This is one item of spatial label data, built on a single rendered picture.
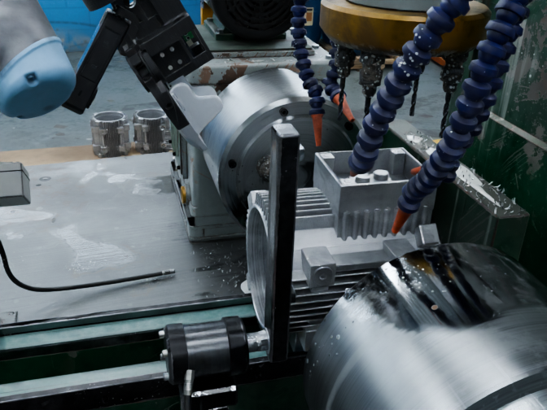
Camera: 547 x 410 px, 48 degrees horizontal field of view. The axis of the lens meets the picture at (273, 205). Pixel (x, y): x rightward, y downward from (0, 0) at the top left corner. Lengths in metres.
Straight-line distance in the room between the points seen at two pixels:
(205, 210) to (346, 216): 0.54
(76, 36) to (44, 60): 5.68
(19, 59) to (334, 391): 0.38
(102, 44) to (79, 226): 0.71
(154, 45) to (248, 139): 0.30
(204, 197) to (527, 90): 0.63
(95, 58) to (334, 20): 0.25
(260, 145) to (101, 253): 0.45
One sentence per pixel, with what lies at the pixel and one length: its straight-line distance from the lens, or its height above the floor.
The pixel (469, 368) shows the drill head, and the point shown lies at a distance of 0.45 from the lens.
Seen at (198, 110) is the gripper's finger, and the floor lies 1.21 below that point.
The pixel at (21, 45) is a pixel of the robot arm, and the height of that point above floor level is 1.31.
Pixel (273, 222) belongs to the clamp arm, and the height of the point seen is 1.16.
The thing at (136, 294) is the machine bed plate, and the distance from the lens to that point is 1.11.
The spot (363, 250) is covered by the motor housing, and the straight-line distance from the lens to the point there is 0.73.
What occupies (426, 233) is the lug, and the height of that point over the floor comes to 1.08.
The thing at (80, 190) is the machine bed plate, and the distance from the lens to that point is 1.49.
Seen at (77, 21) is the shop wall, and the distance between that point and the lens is 6.23.
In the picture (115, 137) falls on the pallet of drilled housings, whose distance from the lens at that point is 3.32.
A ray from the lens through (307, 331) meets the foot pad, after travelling 0.73.
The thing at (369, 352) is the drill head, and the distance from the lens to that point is 0.50.
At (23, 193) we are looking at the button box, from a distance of 0.92.
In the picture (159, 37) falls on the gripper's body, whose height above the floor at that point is 1.30.
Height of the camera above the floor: 1.44
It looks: 27 degrees down
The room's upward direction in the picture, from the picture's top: 2 degrees clockwise
